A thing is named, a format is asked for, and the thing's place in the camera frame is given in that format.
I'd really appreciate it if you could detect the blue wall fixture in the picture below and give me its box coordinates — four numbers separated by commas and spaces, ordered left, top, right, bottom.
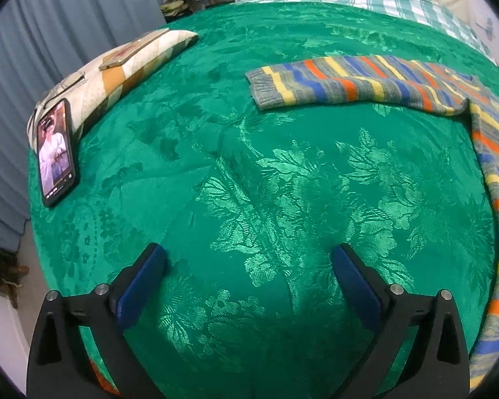
476, 14, 497, 40

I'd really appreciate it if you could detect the striped knitted sweater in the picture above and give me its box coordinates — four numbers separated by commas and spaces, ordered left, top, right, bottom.
245, 55, 499, 391

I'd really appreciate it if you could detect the blue-grey curtain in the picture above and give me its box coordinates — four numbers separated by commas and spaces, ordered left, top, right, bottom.
0, 0, 196, 254

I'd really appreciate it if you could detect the gold smartphone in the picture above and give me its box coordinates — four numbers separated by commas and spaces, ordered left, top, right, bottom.
98, 28, 170, 71

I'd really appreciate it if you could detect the black smartphone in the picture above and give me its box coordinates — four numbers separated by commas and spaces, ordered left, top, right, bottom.
27, 98, 81, 208

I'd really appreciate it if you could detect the green floral bedspread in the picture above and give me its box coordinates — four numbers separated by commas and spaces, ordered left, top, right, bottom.
27, 2, 499, 399

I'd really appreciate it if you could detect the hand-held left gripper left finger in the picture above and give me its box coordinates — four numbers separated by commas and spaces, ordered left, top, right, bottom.
26, 242, 168, 399

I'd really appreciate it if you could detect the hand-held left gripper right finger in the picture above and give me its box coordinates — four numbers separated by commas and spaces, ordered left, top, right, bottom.
331, 243, 470, 399

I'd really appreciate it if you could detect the cream and orange patterned pillow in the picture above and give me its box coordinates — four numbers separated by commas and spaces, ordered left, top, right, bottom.
32, 28, 199, 142

